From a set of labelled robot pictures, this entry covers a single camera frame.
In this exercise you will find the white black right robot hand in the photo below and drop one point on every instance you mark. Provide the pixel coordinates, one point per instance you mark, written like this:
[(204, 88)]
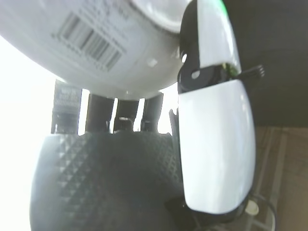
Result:
[(216, 144)]

